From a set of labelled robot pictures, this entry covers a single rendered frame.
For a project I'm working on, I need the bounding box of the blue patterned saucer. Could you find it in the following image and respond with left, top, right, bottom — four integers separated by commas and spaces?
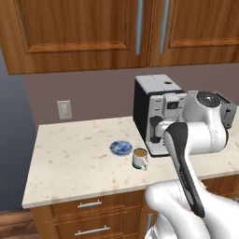
108, 139, 134, 157

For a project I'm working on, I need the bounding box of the white mug with coffee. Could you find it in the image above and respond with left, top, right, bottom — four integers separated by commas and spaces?
132, 148, 149, 172

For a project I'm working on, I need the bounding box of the silver black coffee machine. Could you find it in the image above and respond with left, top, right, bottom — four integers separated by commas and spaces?
133, 74, 189, 158

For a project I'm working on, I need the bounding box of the shallow wooden drawer front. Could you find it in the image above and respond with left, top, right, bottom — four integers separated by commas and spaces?
49, 190, 146, 217

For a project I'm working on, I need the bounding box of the wooden base cupboard door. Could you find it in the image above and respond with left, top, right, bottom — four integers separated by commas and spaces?
139, 199, 159, 239

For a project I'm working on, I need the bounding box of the deep wooden drawer front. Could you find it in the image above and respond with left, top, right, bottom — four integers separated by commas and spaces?
55, 205, 144, 239

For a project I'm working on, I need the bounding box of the grey toaster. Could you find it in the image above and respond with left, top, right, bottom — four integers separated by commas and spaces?
214, 91, 238, 130

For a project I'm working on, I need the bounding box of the white wall socket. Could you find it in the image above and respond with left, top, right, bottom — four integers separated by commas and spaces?
56, 99, 74, 120

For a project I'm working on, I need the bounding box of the short silver drawer handle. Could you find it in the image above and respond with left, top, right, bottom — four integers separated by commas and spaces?
77, 199, 104, 209

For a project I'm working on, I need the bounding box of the silver wall cupboard handle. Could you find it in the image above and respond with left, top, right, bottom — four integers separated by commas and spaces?
159, 0, 172, 56
134, 0, 146, 57

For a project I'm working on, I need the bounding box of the wide wooden wall cupboard door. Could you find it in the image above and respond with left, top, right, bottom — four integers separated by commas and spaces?
0, 0, 150, 76

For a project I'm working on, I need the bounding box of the silver base cupboard handle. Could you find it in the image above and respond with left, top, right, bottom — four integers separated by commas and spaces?
146, 213, 154, 233

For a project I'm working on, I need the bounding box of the long silver drawer handle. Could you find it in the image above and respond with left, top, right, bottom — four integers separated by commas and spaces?
74, 225, 111, 237

